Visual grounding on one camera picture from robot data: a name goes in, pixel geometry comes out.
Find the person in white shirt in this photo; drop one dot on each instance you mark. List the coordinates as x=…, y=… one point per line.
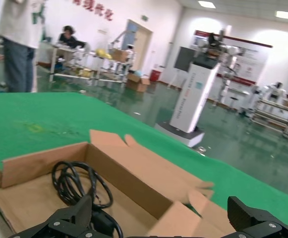
x=19, y=24

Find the small cardboard carton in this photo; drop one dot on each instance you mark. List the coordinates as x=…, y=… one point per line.
x=119, y=55

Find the small white humanoid robot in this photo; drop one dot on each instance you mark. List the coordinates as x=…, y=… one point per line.
x=131, y=50

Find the green exit sign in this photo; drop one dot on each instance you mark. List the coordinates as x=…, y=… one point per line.
x=145, y=18

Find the beige door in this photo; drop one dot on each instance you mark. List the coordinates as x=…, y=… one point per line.
x=143, y=42

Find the red wall character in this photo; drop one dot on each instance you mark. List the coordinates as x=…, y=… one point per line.
x=108, y=15

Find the blue plastic bag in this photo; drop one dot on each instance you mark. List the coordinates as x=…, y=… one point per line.
x=140, y=73

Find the red white poster board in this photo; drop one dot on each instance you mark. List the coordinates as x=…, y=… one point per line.
x=252, y=62

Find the black panel on stand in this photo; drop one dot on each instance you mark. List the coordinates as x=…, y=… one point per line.
x=183, y=58

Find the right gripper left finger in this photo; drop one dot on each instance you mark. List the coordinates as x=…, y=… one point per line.
x=72, y=220

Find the green table cloth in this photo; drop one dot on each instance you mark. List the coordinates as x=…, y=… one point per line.
x=59, y=111

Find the cardboard box with torn rim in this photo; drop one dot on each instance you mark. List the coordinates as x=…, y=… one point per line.
x=133, y=173

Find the yellow bags pile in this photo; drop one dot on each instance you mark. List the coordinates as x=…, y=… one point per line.
x=102, y=53

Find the person in black shirt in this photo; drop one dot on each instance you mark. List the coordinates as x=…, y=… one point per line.
x=69, y=39

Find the red bin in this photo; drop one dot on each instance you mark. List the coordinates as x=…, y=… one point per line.
x=155, y=75

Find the white pipe workbench rack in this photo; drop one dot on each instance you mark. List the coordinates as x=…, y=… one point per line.
x=270, y=109

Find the white side table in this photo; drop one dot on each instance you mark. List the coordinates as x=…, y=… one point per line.
x=238, y=92

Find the brown cardboard box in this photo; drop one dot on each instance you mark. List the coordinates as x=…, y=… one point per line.
x=195, y=225

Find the white crane frame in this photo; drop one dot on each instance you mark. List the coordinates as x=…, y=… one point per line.
x=124, y=32

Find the black round stool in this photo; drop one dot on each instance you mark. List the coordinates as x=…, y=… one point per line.
x=233, y=99

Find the open cardboard shipping box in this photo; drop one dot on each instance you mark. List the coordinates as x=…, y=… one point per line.
x=138, y=86

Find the white desk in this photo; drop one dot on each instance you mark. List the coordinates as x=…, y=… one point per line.
x=47, y=49

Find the ceiling light panel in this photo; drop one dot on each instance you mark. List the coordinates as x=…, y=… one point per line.
x=207, y=4
x=285, y=15

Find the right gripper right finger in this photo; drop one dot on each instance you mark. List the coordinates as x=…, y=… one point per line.
x=247, y=220

